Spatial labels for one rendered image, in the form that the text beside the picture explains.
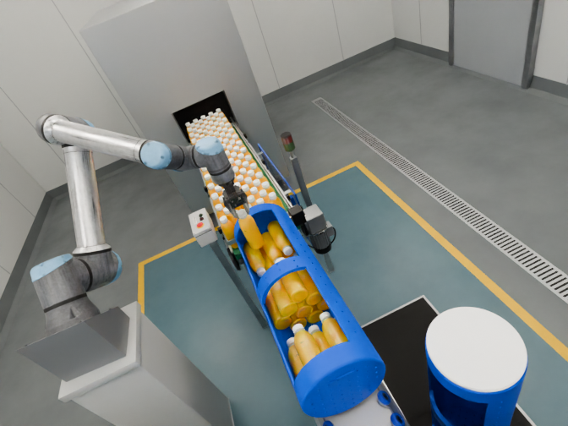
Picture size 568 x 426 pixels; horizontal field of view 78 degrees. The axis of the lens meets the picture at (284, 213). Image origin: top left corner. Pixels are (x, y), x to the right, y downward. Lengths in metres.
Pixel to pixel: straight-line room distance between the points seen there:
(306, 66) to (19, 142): 4.31
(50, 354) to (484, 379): 1.46
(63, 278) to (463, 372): 1.42
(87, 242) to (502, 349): 1.58
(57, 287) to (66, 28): 4.40
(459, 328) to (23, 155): 5.87
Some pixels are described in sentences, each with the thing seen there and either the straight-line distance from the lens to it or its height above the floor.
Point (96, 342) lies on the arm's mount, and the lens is 1.55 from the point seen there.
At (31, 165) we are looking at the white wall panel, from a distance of 6.30.
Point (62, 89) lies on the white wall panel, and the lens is 5.79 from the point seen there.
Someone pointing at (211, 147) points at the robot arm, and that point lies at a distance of 1.29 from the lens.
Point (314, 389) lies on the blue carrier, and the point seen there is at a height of 1.19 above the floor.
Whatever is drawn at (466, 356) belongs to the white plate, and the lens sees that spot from 1.29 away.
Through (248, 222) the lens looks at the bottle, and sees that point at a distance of 1.52.
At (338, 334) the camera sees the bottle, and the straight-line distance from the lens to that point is 1.23.
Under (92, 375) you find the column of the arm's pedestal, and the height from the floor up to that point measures 1.10.
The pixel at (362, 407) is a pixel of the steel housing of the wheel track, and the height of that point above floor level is 0.93.
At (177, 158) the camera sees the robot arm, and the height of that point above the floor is 1.68.
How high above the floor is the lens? 2.19
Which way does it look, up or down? 39 degrees down
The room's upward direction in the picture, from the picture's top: 22 degrees counter-clockwise
